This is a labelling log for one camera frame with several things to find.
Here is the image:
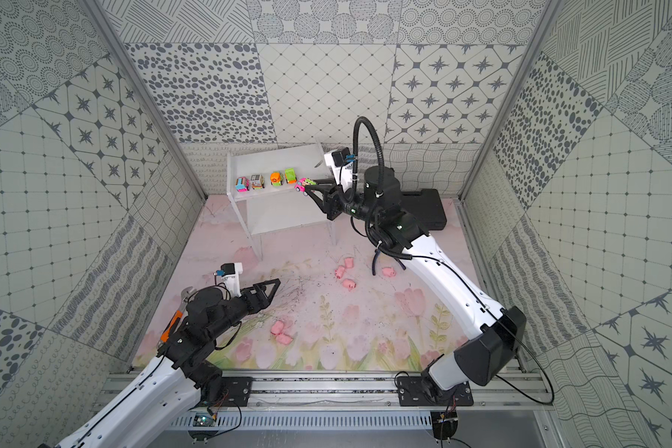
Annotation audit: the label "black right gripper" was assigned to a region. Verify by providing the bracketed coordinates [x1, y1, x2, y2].
[304, 176, 380, 226]

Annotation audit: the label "pink green toy truck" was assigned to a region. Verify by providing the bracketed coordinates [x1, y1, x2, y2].
[294, 177, 317, 193]

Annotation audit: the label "orange green toy dump truck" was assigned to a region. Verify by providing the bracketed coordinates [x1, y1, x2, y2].
[284, 168, 297, 185]

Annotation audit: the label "green orange toy mixer truck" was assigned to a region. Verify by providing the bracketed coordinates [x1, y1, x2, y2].
[270, 171, 284, 187]

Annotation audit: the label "pink teal toy truck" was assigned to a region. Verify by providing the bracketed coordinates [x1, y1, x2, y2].
[234, 177, 250, 192]

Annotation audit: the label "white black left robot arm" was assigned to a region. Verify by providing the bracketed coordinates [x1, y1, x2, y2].
[57, 279, 281, 447]

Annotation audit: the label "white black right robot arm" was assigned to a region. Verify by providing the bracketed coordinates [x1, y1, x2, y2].
[304, 117, 526, 405]

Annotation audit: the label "white two-tier shelf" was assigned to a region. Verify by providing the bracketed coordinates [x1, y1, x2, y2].
[227, 143, 337, 259]

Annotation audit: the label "black plastic tool case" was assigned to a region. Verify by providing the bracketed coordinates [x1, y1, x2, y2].
[401, 189, 447, 231]

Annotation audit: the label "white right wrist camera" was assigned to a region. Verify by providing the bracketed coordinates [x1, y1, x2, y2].
[324, 147, 353, 192]

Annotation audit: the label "blue handled cutting pliers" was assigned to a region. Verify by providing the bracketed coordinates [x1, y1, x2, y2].
[371, 249, 381, 276]

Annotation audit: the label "orange handled adjustable wrench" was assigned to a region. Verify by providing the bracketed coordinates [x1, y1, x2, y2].
[160, 287, 197, 343]

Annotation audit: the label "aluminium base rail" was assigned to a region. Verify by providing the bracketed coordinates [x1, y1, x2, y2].
[94, 366, 556, 432]

